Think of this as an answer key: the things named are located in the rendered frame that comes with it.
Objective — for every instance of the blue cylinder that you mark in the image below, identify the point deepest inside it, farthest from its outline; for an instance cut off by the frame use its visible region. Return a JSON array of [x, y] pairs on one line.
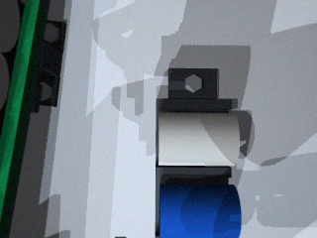
[[199, 211]]

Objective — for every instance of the white cylinder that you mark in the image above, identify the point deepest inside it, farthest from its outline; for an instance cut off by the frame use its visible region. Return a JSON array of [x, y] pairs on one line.
[[198, 139]]

